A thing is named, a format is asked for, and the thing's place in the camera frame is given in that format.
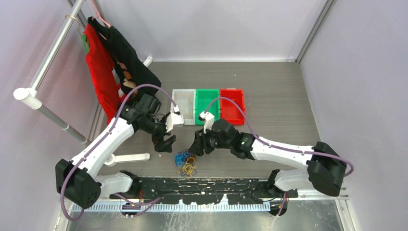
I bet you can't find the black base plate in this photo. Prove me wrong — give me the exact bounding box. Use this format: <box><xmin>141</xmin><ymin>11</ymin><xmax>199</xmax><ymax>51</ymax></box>
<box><xmin>125</xmin><ymin>177</ymin><xmax>283</xmax><ymax>205</ymax></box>

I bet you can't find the metal clothes rack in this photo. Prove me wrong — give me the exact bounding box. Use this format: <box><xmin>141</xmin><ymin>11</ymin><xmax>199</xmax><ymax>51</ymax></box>
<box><xmin>13</xmin><ymin>0</ymin><xmax>153</xmax><ymax>167</ymax></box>

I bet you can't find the green plastic bin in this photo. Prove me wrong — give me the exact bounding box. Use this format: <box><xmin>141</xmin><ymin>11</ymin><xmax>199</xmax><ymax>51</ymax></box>
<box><xmin>195</xmin><ymin>89</ymin><xmax>221</xmax><ymax>126</ymax></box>

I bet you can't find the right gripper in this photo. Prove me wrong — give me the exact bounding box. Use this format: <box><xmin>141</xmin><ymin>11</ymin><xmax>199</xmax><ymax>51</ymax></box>
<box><xmin>189</xmin><ymin>124</ymin><xmax>232</xmax><ymax>156</ymax></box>

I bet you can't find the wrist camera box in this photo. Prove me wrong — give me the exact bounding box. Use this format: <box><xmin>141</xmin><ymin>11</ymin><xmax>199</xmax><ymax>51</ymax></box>
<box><xmin>199</xmin><ymin>111</ymin><xmax>215</xmax><ymax>134</ymax></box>
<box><xmin>166</xmin><ymin>112</ymin><xmax>185</xmax><ymax>132</ymax></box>

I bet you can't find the green hanger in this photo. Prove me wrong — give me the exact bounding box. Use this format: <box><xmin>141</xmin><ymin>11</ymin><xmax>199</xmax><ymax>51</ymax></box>
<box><xmin>81</xmin><ymin>33</ymin><xmax>89</xmax><ymax>54</ymax></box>

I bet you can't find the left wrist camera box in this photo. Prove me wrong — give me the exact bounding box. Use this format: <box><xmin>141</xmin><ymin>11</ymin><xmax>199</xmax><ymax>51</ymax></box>
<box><xmin>166</xmin><ymin>112</ymin><xmax>185</xmax><ymax>132</ymax></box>

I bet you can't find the red shirt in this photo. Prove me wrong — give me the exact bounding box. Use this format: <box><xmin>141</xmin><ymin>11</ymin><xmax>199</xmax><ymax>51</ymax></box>
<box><xmin>84</xmin><ymin>25</ymin><xmax>125</xmax><ymax>123</ymax></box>

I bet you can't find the black shirt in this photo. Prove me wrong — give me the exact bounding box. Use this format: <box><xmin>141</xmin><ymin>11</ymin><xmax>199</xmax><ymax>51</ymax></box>
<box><xmin>88</xmin><ymin>17</ymin><xmax>162</xmax><ymax>94</ymax></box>

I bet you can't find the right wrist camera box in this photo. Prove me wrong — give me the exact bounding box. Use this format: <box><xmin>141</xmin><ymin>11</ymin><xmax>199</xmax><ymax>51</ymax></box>
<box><xmin>199</xmin><ymin>111</ymin><xmax>215</xmax><ymax>134</ymax></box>

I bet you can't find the red plastic bin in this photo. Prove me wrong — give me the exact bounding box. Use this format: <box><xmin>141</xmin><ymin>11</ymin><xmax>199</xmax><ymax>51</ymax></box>
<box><xmin>220</xmin><ymin>89</ymin><xmax>246</xmax><ymax>126</ymax></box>

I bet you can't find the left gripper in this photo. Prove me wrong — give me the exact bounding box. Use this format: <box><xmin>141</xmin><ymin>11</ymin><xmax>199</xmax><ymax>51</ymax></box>
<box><xmin>140</xmin><ymin>113</ymin><xmax>176</xmax><ymax>152</ymax></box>

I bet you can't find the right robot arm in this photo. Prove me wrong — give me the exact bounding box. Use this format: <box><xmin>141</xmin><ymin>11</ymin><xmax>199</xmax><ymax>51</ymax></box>
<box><xmin>189</xmin><ymin>119</ymin><xmax>347</xmax><ymax>198</ymax></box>

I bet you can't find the coloured cable bundle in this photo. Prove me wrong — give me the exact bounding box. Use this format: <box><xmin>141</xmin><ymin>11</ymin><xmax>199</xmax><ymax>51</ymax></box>
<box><xmin>173</xmin><ymin>148</ymin><xmax>199</xmax><ymax>179</ymax></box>

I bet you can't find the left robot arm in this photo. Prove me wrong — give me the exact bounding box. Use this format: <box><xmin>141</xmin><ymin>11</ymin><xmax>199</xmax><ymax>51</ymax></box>
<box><xmin>55</xmin><ymin>95</ymin><xmax>184</xmax><ymax>209</ymax></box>

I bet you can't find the white plastic bin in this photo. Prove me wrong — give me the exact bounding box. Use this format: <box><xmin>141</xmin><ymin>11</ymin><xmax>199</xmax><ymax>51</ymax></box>
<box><xmin>172</xmin><ymin>89</ymin><xmax>196</xmax><ymax>125</ymax></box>

